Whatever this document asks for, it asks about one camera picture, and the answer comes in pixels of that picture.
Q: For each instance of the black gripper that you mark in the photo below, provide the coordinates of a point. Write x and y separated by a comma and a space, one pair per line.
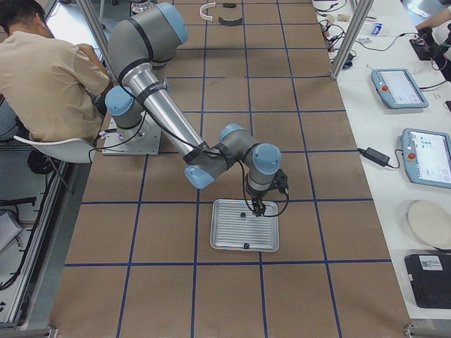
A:
256, 196

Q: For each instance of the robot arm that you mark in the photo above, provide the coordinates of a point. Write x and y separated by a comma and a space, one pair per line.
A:
151, 38

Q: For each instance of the ribbed metal tray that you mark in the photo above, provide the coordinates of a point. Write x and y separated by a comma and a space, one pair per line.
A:
229, 231

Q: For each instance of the black power adapter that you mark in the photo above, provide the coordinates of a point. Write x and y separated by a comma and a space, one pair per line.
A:
374, 156

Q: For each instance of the cream round plate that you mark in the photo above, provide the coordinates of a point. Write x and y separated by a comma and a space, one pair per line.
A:
430, 223

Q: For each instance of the near teach pendant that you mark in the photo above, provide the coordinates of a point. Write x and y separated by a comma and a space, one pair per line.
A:
426, 156

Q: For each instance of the teach pendant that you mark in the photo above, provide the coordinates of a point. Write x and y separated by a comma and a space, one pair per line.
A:
397, 88
426, 156

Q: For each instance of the black box with label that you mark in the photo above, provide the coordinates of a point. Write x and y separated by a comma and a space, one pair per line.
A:
429, 277

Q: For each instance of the far teach pendant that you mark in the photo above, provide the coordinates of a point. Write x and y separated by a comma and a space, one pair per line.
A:
397, 88

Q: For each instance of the green brake shoe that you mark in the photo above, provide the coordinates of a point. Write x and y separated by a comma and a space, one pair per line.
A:
230, 22

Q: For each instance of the white chair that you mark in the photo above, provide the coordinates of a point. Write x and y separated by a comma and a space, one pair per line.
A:
75, 150

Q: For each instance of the white curved plastic part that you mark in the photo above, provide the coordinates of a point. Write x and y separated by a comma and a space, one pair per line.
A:
204, 9

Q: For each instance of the seated person beige shirt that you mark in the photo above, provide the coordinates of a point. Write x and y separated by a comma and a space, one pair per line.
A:
49, 83

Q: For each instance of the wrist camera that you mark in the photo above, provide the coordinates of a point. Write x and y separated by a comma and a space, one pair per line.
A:
281, 182

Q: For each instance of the aluminium frame post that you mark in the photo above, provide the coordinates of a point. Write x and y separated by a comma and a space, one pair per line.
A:
354, 27

